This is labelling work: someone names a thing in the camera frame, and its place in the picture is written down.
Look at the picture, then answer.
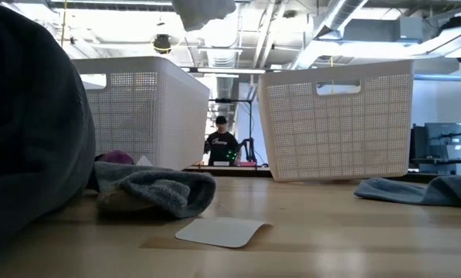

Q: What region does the grey sock with beige toe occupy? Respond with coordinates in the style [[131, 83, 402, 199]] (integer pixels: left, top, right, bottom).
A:
[[93, 161, 217, 220]]

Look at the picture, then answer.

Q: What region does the white textured cloth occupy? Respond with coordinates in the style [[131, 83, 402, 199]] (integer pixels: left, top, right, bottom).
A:
[[171, 0, 238, 32]]

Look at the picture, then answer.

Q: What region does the heathered blue-grey cloth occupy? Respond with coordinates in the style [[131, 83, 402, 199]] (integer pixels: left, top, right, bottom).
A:
[[353, 175, 461, 209]]

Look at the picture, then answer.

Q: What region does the person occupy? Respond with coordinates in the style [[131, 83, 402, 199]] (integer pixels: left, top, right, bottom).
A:
[[203, 115, 242, 167]]

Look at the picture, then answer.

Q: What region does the black light stand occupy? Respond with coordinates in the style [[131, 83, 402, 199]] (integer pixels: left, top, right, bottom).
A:
[[208, 98, 254, 163]]

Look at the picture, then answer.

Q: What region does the white perforated plastic basket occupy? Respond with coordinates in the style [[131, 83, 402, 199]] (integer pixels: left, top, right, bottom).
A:
[[70, 56, 211, 171], [257, 59, 415, 182]]

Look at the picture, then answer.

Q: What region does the white paper card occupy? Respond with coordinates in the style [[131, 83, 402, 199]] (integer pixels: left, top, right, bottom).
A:
[[175, 216, 269, 249]]

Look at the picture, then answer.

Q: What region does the black ceiling dome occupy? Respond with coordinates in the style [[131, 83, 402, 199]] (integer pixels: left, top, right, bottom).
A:
[[153, 33, 172, 55]]

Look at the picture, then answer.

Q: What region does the purple cloth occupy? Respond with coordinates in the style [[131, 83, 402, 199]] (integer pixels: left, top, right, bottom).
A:
[[94, 149, 135, 166]]

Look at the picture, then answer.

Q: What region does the large dark grey knit cloth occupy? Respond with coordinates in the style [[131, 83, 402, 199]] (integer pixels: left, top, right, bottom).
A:
[[0, 2, 97, 248]]

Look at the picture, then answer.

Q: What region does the grey ceiling air unit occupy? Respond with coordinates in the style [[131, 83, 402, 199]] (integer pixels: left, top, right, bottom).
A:
[[344, 15, 424, 43]]

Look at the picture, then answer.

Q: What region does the cluttered workstation desk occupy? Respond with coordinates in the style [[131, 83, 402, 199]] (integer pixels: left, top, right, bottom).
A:
[[409, 122, 461, 175]]

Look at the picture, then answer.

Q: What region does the silver ventilation duct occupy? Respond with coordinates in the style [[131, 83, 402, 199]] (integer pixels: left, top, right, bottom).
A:
[[313, 0, 370, 42]]

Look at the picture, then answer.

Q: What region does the yellow hanging cord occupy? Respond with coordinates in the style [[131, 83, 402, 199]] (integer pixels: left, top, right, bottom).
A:
[[59, 3, 67, 47]]

